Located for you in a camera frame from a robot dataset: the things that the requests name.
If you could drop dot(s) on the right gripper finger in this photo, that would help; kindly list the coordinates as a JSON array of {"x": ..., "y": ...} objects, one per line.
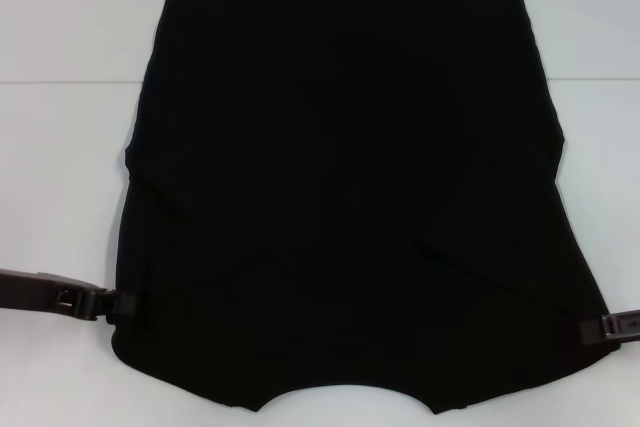
[{"x": 615, "y": 327}]

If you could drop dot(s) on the black t-shirt with FREE print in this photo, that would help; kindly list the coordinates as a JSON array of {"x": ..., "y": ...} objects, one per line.
[{"x": 340, "y": 172}]

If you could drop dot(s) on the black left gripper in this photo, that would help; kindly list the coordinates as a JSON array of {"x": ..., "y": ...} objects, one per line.
[{"x": 40, "y": 292}]

